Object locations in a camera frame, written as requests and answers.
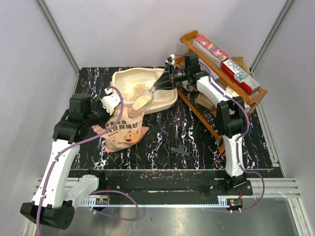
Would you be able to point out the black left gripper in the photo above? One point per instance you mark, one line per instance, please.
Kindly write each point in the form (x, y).
(99, 104)

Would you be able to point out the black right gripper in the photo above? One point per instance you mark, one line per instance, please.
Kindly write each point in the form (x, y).
(164, 82)

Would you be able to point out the clear plastic scoop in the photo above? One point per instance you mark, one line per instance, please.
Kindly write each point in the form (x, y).
(144, 99)

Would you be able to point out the pink cat litter bag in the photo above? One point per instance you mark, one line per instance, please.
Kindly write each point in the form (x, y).
(128, 131)

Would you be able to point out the black plastic clip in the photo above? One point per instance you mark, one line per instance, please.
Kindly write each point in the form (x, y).
(180, 149)

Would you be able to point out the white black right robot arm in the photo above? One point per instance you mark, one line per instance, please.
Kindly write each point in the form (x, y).
(231, 120)

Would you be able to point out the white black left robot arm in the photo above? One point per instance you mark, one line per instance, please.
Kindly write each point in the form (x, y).
(51, 206)

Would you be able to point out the tan cat litter pellets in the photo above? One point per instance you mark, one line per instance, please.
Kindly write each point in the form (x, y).
(133, 91)

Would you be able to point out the beige plastic litter box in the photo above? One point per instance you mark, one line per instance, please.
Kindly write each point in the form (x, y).
(132, 82)

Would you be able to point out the red white toothpaste box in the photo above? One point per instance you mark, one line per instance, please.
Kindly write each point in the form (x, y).
(211, 51)

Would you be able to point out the red white long box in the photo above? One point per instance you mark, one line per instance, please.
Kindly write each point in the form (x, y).
(240, 77)

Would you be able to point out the light wooden block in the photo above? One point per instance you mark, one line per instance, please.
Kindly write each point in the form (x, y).
(205, 102)

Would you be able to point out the beige cloth bag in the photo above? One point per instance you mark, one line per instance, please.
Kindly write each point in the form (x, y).
(231, 91)

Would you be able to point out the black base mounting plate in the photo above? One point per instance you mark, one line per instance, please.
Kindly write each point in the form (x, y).
(205, 182)

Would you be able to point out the orange wooden rack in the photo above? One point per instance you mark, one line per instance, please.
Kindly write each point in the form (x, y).
(209, 115)

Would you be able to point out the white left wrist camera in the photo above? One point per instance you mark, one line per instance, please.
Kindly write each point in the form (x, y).
(112, 99)

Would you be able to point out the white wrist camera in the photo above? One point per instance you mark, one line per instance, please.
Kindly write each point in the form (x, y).
(171, 60)
(112, 99)

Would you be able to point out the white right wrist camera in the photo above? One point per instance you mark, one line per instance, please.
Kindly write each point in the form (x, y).
(171, 60)

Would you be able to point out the white cable duct rail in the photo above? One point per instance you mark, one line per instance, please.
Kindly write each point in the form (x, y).
(160, 200)

